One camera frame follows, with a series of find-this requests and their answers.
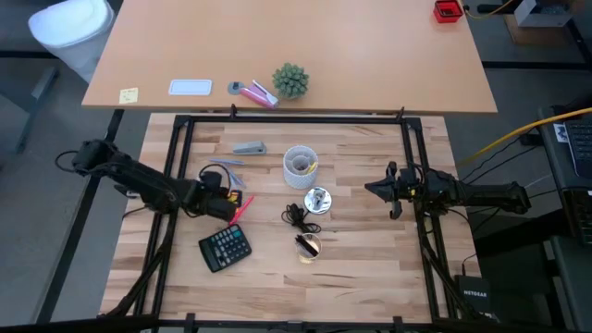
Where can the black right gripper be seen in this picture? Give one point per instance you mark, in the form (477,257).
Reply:
(409,192)

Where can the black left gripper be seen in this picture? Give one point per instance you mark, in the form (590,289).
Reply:
(222,209)

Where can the white ribbed pen cup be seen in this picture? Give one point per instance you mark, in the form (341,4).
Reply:
(300,181)

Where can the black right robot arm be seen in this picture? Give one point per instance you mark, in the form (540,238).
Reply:
(485,196)

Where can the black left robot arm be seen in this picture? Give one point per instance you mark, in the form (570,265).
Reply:
(139,182)

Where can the pink highlighter pen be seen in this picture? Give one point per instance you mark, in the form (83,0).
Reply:
(242,209)

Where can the blue pen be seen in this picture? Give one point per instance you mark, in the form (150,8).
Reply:
(237,178)
(226,161)

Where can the black calculator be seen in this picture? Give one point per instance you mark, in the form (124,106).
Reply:
(225,248)

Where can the grey stapler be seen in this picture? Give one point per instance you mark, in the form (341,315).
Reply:
(250,148)

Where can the long black white stick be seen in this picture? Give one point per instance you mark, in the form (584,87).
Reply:
(307,246)

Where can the pink stapler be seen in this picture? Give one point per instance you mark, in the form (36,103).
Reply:
(259,96)

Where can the white rectangular card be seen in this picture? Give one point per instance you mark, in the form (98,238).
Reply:
(189,87)

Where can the black Netgear network box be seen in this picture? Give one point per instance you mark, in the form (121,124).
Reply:
(474,293)

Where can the green succulent plant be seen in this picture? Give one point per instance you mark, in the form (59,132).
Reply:
(290,81)

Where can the yellow sticky note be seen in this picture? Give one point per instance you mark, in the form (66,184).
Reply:
(128,95)

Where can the beige wooden desk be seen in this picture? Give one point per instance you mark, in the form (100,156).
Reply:
(324,46)

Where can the black power adapter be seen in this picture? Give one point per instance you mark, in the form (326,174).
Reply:
(531,139)

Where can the red box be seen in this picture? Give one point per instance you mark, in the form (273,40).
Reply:
(447,11)

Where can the black laptop keyboard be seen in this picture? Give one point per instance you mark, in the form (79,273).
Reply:
(580,148)

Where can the brown cardboard box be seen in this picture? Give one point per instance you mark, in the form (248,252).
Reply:
(532,36)

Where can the grey furniture leg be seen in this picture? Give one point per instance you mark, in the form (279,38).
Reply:
(41,88)

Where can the light grey open box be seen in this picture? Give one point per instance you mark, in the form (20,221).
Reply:
(541,19)

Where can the white trash bin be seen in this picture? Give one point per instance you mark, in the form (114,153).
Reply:
(69,28)

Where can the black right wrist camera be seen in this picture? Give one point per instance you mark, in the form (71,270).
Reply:
(409,178)

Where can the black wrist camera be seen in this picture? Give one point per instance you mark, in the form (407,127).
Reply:
(211,180)
(409,178)

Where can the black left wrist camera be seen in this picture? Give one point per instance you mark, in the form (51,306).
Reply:
(211,180)

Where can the black aluminium table frame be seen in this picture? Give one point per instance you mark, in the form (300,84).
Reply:
(296,119)

